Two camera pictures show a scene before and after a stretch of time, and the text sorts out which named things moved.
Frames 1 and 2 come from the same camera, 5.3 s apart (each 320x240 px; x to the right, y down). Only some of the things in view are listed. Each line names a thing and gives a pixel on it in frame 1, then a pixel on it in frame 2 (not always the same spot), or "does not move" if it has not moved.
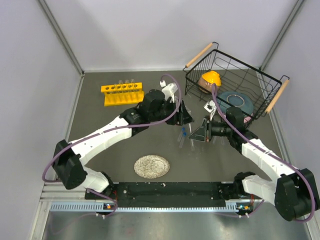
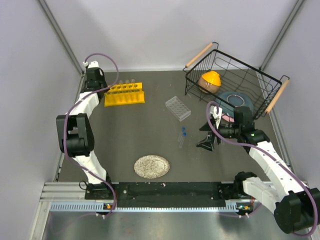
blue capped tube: [180, 135] does not move
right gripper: [204, 133] to [209, 146]
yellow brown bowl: [207, 79] does not move
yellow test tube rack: [124, 93] does not move
